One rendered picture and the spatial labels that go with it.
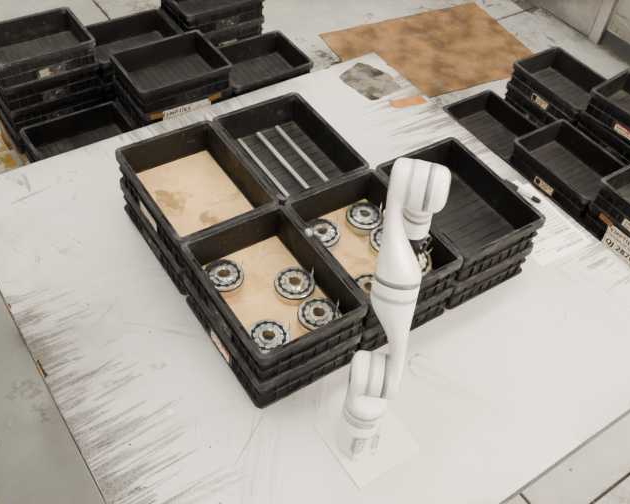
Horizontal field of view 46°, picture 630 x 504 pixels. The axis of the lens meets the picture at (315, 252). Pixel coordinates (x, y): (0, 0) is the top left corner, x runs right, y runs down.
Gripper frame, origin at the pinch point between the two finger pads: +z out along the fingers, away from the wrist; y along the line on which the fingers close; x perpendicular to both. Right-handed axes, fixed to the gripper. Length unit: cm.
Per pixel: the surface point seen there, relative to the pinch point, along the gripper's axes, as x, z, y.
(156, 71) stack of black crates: 156, 41, -2
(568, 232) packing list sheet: -4, 18, 66
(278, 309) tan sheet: 5.5, 3.9, -33.9
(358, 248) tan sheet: 13.0, 4.4, -4.5
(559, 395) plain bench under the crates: -45, 17, 21
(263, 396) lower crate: -10.7, 10.3, -47.1
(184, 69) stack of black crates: 153, 41, 9
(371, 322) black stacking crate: -9.5, 2.8, -16.2
